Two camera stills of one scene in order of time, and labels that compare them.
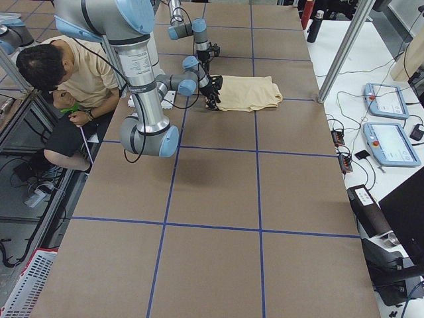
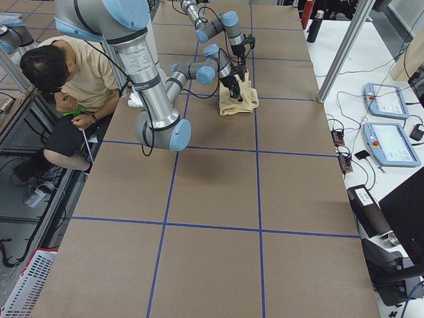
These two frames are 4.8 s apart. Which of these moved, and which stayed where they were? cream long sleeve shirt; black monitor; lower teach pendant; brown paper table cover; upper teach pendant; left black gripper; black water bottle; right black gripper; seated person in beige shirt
Moved: cream long sleeve shirt; left black gripper; right black gripper
Stayed: black water bottle; seated person in beige shirt; lower teach pendant; upper teach pendant; brown paper table cover; black monitor
